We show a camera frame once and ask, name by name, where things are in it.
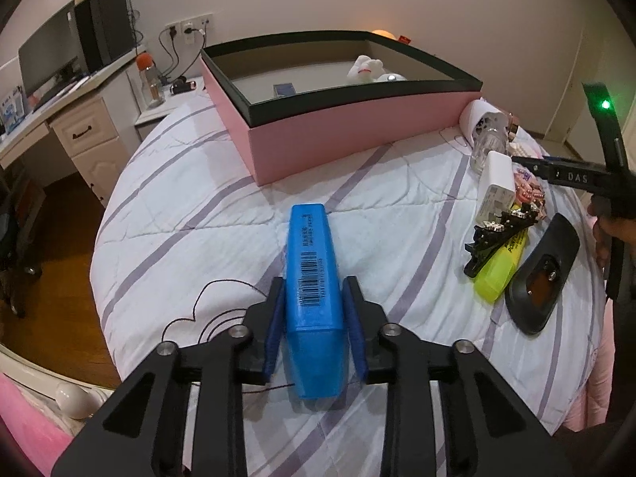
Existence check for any blue highlighter marker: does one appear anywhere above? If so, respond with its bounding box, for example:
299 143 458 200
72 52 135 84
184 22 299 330
286 204 348 401

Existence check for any white paper cup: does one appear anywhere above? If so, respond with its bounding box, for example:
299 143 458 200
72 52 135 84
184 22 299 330
459 98 509 147

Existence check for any white nightstand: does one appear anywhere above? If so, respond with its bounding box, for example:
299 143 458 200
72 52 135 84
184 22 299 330
135 76 204 140

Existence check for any white power adapter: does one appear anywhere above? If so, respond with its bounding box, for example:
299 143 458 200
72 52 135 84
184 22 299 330
475 151 516 226

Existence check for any black computer monitor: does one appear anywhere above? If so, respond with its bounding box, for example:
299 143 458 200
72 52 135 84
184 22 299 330
18 1 83 106

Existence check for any orange octopus plush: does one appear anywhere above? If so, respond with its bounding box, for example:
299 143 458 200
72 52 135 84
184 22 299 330
372 29 397 40

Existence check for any pink block toy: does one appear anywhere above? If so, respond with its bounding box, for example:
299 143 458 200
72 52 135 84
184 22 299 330
513 164 547 220

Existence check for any white plush toy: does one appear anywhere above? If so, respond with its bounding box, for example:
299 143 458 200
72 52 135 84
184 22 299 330
347 55 385 84

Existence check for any clear glass bottle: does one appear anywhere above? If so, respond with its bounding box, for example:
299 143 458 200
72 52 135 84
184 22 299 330
470 114 508 175

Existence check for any blue flat card box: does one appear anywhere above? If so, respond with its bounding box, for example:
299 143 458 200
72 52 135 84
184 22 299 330
273 83 297 98

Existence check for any yellow highlighter marker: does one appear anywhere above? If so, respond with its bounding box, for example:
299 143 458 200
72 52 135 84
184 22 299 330
474 229 528 304

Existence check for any white desk with drawers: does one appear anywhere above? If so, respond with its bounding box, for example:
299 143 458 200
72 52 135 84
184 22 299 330
1 50 141 206

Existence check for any white wall socket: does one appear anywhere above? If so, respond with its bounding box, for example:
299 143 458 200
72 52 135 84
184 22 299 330
164 13 213 36

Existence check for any pink storage box black rim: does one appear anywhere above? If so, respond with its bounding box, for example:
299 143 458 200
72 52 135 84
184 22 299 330
202 30 482 185

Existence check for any person right hand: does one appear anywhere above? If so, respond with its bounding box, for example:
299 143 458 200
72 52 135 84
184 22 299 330
588 202 636 269

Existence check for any black hair clip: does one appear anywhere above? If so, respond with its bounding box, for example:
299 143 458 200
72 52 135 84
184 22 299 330
463 204 539 278

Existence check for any white striped quilt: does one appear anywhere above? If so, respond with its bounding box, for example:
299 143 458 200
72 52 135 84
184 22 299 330
76 98 613 476

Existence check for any black remote control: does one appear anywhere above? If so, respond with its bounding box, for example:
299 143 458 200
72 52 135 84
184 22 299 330
504 213 580 336

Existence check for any orange capped bottle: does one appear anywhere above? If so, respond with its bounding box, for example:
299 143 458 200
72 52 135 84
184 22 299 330
136 52 165 109

